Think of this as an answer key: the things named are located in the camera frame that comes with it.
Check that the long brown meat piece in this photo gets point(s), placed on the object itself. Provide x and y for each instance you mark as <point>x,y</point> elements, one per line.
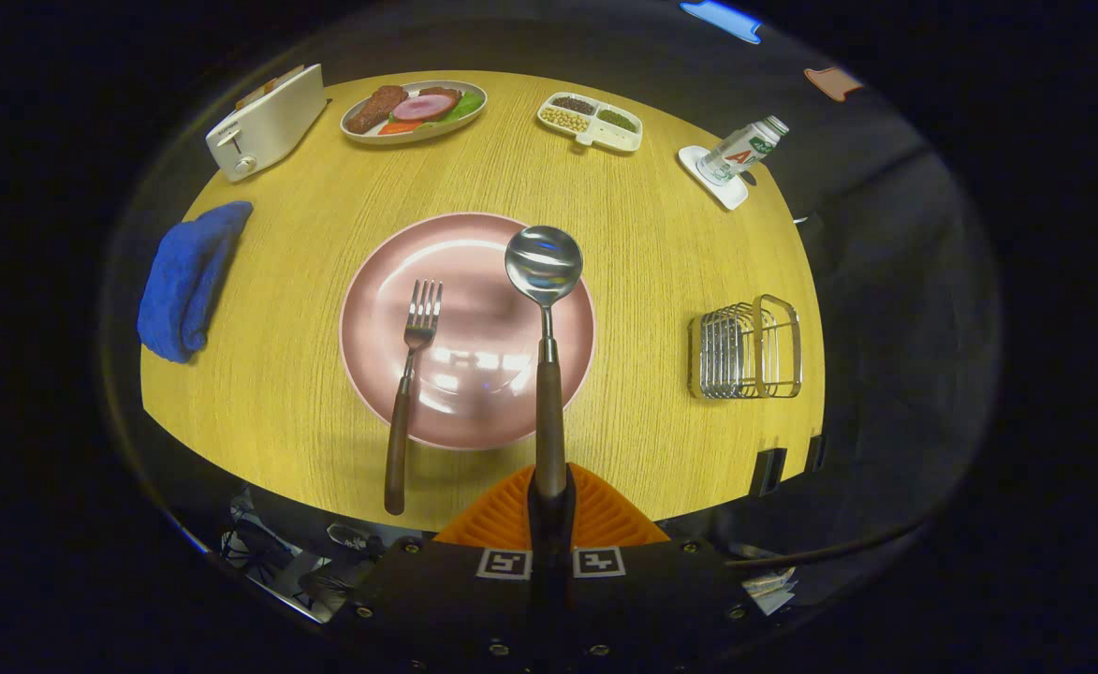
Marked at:
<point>375,108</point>

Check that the black table clamp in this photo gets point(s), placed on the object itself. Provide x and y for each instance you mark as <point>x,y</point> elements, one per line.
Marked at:
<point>815,452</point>
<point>768,471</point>

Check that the small brown meat piece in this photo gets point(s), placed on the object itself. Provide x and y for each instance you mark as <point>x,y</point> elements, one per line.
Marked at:
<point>439,92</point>

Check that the white toaster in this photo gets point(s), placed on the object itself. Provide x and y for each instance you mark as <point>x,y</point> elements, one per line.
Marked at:
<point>268,126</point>

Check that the green lettuce leaf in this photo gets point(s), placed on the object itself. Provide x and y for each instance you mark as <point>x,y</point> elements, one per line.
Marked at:
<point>466,105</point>

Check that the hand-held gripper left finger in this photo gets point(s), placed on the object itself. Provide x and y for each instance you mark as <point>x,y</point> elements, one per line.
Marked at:
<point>539,529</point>

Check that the pink plate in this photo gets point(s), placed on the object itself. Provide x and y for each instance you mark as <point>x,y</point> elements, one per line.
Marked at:
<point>483,374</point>

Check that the white divided bean dish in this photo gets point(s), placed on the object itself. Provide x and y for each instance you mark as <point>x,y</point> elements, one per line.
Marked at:
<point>595,139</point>

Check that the orange carrot piece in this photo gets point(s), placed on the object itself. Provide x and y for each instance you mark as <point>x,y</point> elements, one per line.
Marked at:
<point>394,128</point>

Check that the pink ham slice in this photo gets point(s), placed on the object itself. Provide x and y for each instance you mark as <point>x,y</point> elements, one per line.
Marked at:
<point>424,107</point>

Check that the white oval food plate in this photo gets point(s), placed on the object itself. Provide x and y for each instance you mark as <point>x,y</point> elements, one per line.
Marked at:
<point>361,136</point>

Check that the blue cloth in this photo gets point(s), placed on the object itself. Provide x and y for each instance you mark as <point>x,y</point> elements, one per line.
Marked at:
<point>188,281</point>

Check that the white square coaster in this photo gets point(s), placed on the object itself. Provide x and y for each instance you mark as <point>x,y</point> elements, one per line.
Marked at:
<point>731,194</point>

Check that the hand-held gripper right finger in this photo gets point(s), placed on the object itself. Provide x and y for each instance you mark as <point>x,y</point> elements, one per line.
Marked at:
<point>565,529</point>

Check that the white bottle with green label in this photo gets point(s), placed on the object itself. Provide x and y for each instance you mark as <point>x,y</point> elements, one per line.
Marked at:
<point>740,150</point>

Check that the brown toast slice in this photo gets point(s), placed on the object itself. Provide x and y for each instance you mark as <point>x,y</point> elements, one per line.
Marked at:
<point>268,84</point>

